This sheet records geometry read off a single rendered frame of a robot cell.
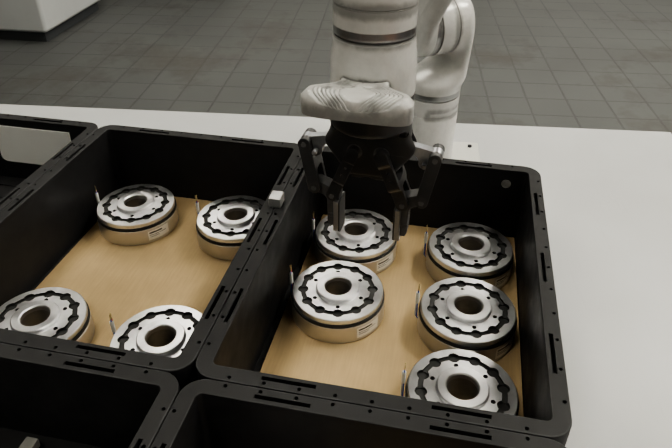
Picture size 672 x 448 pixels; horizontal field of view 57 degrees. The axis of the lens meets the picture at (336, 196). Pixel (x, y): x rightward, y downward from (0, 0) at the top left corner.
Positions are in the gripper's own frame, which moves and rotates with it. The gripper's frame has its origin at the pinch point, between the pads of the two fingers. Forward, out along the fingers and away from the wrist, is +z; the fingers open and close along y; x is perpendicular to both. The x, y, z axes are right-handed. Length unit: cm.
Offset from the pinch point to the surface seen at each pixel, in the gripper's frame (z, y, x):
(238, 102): 95, 114, -218
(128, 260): 13.3, 31.0, -2.0
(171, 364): 3.4, 12.0, 19.7
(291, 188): 3.3, 11.1, -8.5
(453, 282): 10.1, -9.1, -4.7
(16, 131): 5, 56, -15
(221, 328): 3.4, 9.7, 14.8
